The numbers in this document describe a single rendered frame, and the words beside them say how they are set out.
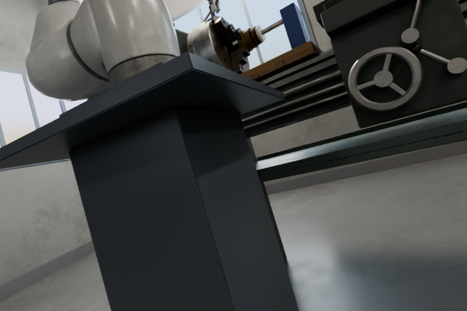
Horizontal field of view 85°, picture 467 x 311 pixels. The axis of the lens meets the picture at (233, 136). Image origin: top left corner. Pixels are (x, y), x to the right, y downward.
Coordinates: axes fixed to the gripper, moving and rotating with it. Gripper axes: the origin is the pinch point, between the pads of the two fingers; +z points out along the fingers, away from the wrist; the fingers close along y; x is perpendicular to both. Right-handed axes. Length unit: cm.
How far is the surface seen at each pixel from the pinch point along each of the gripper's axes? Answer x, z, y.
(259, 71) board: -22.9, 43.3, -5.4
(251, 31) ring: -13.5, 21.5, 4.5
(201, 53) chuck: -2.2, 25.1, -14.7
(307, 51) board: -38, 44, 3
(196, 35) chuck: -1.2, 16.4, -14.1
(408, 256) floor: -23, 129, 45
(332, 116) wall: 86, 51, 172
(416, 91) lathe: -63, 67, 4
